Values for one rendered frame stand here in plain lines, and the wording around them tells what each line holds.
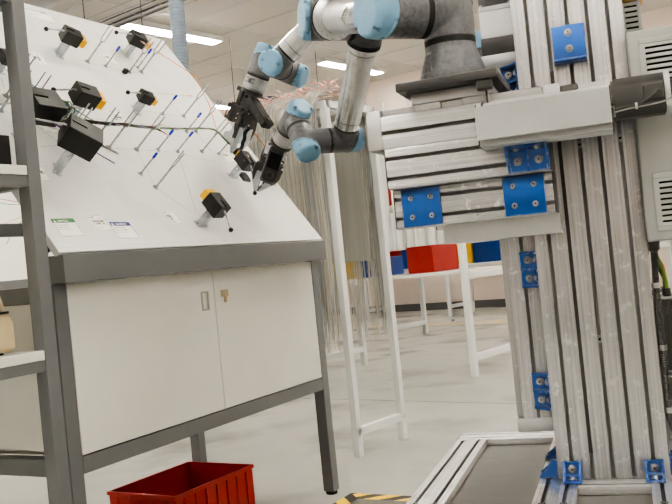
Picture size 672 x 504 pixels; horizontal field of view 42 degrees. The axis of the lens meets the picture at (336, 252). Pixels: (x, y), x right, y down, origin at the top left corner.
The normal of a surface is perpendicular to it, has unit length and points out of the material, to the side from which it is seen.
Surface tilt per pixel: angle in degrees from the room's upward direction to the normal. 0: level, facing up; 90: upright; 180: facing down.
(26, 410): 90
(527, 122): 90
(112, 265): 90
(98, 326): 90
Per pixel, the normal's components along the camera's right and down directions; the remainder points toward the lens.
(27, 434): -0.49, 0.04
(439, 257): 0.80, -0.09
